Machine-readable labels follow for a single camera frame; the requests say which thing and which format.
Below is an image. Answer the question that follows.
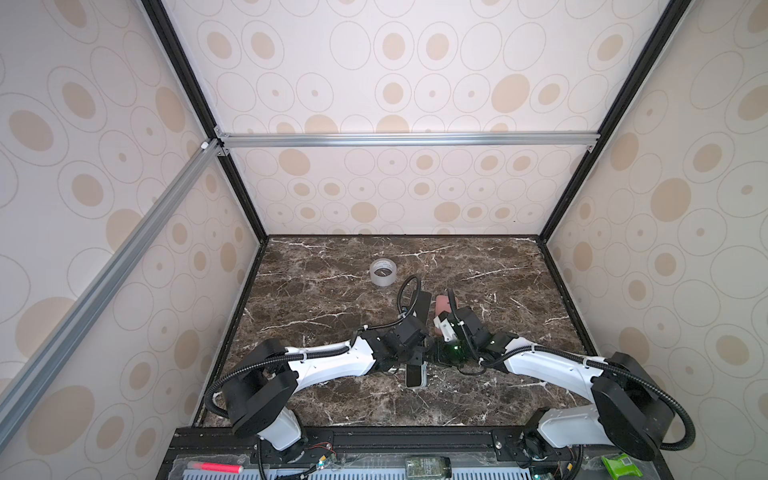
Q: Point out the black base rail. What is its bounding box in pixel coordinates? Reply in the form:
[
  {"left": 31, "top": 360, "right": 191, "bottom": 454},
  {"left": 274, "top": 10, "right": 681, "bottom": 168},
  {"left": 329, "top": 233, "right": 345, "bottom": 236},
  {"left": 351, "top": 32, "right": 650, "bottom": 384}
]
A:
[{"left": 173, "top": 424, "right": 661, "bottom": 469}]

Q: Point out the black phone from blue case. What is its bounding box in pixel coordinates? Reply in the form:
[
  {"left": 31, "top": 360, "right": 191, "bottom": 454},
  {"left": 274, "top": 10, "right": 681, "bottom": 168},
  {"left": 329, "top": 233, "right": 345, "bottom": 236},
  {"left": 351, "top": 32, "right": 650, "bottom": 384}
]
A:
[{"left": 405, "top": 364, "right": 427, "bottom": 389}]

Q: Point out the pink phone case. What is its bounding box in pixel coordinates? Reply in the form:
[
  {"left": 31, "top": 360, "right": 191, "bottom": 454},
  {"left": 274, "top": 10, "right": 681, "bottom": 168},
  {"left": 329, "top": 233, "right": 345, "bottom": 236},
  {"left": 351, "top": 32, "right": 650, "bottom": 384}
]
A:
[{"left": 434, "top": 294, "right": 451, "bottom": 317}]

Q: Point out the green circuit board module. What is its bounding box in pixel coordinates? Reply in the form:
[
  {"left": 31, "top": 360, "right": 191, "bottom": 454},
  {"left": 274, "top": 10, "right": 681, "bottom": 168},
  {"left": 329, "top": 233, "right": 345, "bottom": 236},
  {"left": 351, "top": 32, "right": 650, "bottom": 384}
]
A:
[{"left": 404, "top": 456, "right": 453, "bottom": 480}]

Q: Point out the silver aluminium rail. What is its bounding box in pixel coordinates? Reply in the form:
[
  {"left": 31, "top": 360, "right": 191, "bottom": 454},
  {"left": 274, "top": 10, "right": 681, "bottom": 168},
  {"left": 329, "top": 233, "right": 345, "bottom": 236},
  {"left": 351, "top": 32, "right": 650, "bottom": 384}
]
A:
[
  {"left": 221, "top": 131, "right": 600, "bottom": 148},
  {"left": 1, "top": 138, "right": 223, "bottom": 448}
]

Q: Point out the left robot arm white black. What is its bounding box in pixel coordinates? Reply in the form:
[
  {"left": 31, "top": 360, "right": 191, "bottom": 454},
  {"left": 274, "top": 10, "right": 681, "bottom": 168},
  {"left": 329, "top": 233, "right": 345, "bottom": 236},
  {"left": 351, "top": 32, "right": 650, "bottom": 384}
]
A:
[{"left": 206, "top": 316, "right": 427, "bottom": 453}]

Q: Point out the silver aluminium rail back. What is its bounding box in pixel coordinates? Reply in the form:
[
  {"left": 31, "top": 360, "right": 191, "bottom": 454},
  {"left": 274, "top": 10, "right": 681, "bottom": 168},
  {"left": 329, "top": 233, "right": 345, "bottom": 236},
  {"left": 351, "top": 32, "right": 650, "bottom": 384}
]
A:
[{"left": 221, "top": 131, "right": 600, "bottom": 148}]

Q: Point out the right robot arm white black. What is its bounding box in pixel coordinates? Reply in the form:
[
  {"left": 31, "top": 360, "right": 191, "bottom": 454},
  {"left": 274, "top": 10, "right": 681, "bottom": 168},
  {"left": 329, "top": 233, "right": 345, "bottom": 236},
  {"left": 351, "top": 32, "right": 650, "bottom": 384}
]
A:
[{"left": 433, "top": 319, "right": 696, "bottom": 461}]

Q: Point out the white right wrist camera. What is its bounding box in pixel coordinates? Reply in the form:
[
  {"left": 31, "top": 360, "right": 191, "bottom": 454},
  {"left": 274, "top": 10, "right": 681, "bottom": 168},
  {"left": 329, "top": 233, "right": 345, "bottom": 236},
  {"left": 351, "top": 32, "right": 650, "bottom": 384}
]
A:
[{"left": 433, "top": 316, "right": 459, "bottom": 344}]

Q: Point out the pink marker pen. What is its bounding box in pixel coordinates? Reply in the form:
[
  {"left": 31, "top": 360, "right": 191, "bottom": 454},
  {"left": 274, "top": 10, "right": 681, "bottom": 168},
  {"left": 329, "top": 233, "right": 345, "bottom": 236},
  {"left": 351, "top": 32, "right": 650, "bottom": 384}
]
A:
[{"left": 186, "top": 461, "right": 244, "bottom": 475}]

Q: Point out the black corner frame post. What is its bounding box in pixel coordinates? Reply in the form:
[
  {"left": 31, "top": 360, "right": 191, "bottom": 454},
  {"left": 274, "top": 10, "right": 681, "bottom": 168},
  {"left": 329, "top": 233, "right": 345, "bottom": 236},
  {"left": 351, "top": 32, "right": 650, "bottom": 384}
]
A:
[
  {"left": 140, "top": 0, "right": 269, "bottom": 243},
  {"left": 538, "top": 0, "right": 693, "bottom": 246}
]

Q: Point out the black corner frame post left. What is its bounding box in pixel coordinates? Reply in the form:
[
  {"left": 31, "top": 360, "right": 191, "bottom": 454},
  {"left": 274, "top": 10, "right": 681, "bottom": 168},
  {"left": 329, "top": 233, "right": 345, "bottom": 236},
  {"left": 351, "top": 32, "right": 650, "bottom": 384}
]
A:
[{"left": 140, "top": 0, "right": 269, "bottom": 243}]

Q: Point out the silver aluminium rail left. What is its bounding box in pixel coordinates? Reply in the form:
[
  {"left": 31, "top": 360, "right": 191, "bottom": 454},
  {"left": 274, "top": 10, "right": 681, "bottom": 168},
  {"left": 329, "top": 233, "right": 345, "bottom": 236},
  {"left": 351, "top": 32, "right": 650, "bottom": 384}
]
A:
[{"left": 1, "top": 138, "right": 223, "bottom": 448}]

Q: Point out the clear tape roll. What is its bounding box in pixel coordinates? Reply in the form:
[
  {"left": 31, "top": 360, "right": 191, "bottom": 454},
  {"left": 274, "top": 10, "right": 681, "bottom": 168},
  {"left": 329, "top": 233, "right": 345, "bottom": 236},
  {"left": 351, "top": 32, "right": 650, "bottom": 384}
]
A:
[{"left": 369, "top": 258, "right": 397, "bottom": 287}]

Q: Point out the green plastic part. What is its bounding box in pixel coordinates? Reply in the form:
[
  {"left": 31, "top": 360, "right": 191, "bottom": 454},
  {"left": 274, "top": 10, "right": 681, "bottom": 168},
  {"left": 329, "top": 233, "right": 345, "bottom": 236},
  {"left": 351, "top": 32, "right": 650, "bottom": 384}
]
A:
[{"left": 601, "top": 454, "right": 644, "bottom": 480}]

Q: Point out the black corner frame post right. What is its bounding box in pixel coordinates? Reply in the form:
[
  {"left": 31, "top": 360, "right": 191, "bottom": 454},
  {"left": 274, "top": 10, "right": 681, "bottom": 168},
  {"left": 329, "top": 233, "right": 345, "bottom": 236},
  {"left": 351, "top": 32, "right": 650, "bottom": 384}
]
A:
[{"left": 538, "top": 0, "right": 693, "bottom": 246}]

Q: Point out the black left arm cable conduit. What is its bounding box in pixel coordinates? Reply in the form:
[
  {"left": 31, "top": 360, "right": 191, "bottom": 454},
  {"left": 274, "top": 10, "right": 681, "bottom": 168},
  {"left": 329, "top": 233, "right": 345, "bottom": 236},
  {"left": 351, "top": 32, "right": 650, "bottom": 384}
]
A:
[{"left": 203, "top": 274, "right": 422, "bottom": 421}]

